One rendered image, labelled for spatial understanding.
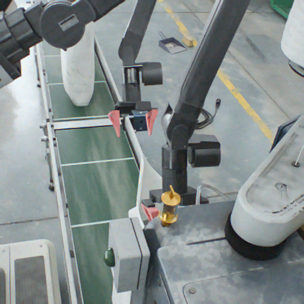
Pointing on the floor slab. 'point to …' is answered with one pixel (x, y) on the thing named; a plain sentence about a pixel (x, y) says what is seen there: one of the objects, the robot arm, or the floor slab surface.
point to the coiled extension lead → (208, 115)
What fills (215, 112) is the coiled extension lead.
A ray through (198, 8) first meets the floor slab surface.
